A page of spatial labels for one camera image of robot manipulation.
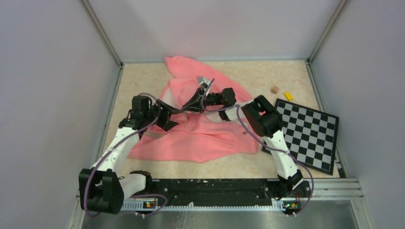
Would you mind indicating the pink zip-up jacket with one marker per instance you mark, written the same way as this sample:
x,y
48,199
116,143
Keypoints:
x,y
197,137

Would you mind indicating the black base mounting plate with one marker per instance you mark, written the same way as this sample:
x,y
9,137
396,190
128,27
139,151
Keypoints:
x,y
222,192

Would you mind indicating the small wooden cube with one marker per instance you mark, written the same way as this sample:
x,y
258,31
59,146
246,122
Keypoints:
x,y
274,89

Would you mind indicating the small yellow block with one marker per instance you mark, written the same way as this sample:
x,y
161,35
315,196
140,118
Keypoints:
x,y
288,96

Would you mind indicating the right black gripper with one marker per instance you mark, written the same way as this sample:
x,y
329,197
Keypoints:
x,y
194,104

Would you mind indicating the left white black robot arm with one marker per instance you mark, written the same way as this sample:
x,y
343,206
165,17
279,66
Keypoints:
x,y
114,158

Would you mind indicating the aluminium front rail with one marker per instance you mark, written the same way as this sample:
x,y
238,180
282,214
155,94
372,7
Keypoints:
x,y
321,189

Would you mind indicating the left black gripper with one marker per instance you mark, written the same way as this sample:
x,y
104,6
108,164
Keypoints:
x,y
166,112

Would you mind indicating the black white checkerboard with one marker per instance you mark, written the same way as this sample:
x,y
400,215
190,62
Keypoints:
x,y
311,135

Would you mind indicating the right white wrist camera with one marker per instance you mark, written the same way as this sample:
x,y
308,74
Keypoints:
x,y
203,81

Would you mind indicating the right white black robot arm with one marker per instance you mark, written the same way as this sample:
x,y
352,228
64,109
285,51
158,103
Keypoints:
x,y
264,123

